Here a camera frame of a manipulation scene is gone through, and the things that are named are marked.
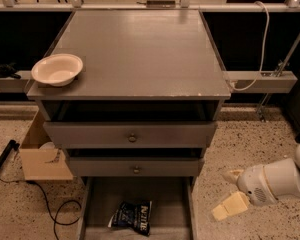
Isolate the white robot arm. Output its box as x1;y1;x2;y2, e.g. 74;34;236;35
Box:
211;144;300;221

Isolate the grey wooden drawer cabinet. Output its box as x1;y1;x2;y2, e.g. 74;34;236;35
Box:
25;9;232;185

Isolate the top grey drawer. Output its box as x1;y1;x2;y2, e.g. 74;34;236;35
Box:
43;122;216;149

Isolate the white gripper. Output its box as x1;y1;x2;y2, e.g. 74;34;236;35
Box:
212;165;277;221

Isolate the black object on rail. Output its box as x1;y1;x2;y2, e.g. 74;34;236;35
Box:
0;64;21;79

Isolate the cardboard box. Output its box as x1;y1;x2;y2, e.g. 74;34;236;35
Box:
19;112;73;181

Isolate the white bowl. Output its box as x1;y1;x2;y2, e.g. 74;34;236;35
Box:
31;54;83;87

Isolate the black pole on floor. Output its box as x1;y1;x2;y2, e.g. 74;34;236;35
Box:
0;139;19;168

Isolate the blue chip bag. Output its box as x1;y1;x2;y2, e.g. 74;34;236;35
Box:
108;201;152;236

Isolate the middle grey drawer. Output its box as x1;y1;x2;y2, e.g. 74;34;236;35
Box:
67;157;204;177

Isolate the bottom grey open drawer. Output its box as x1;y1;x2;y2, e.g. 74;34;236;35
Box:
76;177;197;240

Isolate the white hanging cable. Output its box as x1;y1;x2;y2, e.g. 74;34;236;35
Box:
229;0;271;92

